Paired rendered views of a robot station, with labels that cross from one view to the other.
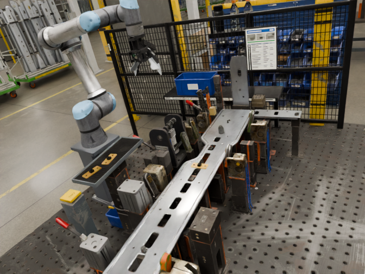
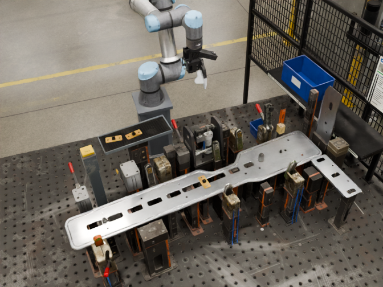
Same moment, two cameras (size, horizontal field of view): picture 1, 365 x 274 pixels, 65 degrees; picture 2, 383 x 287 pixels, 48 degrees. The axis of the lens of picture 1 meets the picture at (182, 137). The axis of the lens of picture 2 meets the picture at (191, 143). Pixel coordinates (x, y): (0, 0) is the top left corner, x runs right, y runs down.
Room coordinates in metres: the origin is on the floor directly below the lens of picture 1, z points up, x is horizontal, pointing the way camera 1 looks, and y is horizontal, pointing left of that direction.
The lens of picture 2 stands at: (-0.01, -0.83, 2.66)
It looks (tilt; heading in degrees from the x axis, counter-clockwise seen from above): 44 degrees down; 35
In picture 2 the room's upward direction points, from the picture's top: 3 degrees counter-clockwise
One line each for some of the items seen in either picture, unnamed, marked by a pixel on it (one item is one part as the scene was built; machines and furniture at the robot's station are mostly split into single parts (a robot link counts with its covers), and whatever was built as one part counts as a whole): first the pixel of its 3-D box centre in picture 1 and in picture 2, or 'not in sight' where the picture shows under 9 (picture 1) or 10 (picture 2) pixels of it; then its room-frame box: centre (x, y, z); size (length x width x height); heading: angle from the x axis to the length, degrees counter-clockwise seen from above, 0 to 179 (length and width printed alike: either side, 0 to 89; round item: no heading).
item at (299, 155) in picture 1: (295, 136); (343, 209); (1.51, -0.70, 0.84); 0.11 x 0.06 x 0.29; 59
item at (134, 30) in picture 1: (136, 30); (194, 41); (1.38, 0.11, 1.66); 0.08 x 0.08 x 0.05
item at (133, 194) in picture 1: (142, 220); (134, 193); (0.98, 0.26, 0.90); 0.13 x 0.10 x 0.41; 59
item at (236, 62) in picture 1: (239, 81); (327, 114); (1.80, -0.44, 1.17); 0.12 x 0.01 x 0.34; 59
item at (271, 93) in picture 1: (219, 93); (322, 105); (2.05, -0.35, 1.02); 0.90 x 0.22 x 0.03; 59
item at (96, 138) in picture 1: (92, 134); (150, 92); (1.48, 0.50, 1.15); 0.15 x 0.15 x 0.10
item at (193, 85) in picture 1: (196, 83); (306, 78); (2.15, -0.19, 1.10); 0.30 x 0.17 x 0.13; 59
